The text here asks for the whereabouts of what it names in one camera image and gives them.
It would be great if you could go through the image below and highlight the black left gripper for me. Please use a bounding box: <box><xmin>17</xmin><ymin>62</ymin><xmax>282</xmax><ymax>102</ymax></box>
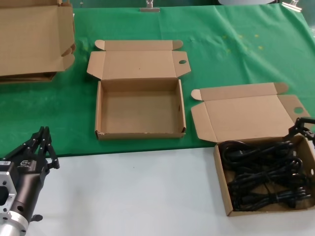
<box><xmin>2</xmin><ymin>126</ymin><xmax>61</xmax><ymax>222</ymax></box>

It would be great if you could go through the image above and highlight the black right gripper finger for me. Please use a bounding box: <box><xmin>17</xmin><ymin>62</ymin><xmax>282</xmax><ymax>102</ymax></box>
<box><xmin>283</xmin><ymin>117</ymin><xmax>315</xmax><ymax>142</ymax></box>

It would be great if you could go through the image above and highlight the cardboard mailer box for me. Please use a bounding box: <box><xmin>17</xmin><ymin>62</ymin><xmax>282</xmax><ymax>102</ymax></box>
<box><xmin>190</xmin><ymin>82</ymin><xmax>315</xmax><ymax>217</ymax></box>

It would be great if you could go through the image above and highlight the open cardboard box centre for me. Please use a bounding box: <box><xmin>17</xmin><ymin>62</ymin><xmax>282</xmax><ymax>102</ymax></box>
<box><xmin>86</xmin><ymin>39</ymin><xmax>192</xmax><ymax>141</ymax></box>

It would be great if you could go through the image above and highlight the flattened cardboard carton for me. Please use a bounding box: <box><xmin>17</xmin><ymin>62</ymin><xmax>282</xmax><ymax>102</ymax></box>
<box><xmin>0</xmin><ymin>71</ymin><xmax>57</xmax><ymax>85</ymax></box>

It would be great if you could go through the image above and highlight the green tablecloth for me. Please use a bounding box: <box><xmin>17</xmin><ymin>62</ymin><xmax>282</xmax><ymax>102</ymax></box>
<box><xmin>0</xmin><ymin>3</ymin><xmax>315</xmax><ymax>158</ymax></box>

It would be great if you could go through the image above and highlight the large open cardboard carton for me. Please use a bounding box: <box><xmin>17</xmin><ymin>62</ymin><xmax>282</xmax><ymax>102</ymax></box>
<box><xmin>0</xmin><ymin>0</ymin><xmax>76</xmax><ymax>77</ymax></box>

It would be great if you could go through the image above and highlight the metal table clamp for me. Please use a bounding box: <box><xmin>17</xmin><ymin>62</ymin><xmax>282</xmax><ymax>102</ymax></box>
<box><xmin>282</xmin><ymin>0</ymin><xmax>303</xmax><ymax>12</ymax></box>
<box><xmin>139</xmin><ymin>0</ymin><xmax>160</xmax><ymax>13</ymax></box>

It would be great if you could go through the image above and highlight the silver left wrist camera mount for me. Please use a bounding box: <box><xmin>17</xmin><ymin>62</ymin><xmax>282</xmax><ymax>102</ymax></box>
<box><xmin>0</xmin><ymin>159</ymin><xmax>18</xmax><ymax>215</ymax></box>

